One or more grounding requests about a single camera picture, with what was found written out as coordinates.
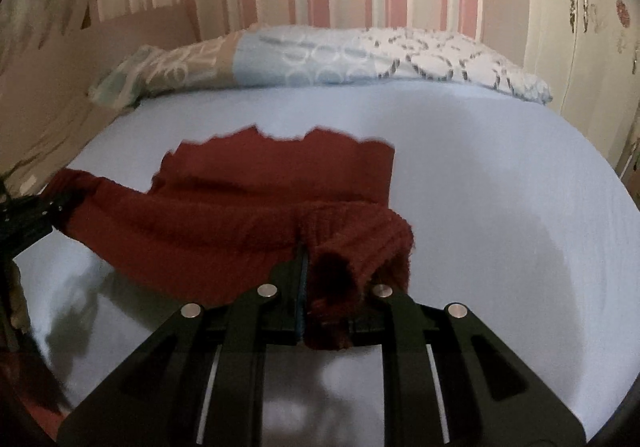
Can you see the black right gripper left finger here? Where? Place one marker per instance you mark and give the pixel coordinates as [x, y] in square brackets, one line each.
[197, 381]

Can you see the patterned blue beige pillow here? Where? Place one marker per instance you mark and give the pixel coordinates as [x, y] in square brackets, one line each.
[304, 56]

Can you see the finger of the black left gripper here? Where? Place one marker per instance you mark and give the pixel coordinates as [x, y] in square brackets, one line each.
[26, 220]

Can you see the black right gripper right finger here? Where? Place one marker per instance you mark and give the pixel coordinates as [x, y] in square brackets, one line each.
[448, 380]

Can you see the white wardrobe with flower decals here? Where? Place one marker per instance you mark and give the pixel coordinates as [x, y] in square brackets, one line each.
[587, 51]

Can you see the beige padded headboard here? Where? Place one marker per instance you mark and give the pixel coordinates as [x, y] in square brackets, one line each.
[47, 116]

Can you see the dark red knitted sweater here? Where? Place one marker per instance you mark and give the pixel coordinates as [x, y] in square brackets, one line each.
[219, 216]

